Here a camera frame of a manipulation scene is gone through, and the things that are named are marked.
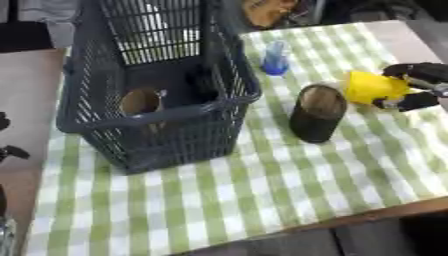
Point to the tan woven bag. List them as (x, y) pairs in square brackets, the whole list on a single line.
[(267, 11)]

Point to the blue clear plastic bottle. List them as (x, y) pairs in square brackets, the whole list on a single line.
[(275, 61)]

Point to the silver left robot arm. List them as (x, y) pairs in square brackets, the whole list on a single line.
[(4, 230)]

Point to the brown cylinder in basket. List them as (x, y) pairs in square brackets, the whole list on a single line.
[(140, 103)]

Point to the dark blue plastic basket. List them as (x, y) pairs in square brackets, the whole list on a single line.
[(175, 133)]

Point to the yellow pouch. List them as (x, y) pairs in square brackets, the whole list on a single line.
[(372, 87)]

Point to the black cylindrical can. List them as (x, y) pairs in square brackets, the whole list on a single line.
[(316, 115)]

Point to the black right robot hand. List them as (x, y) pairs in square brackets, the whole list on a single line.
[(421, 81)]

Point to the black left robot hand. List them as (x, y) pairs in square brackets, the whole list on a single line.
[(7, 146)]

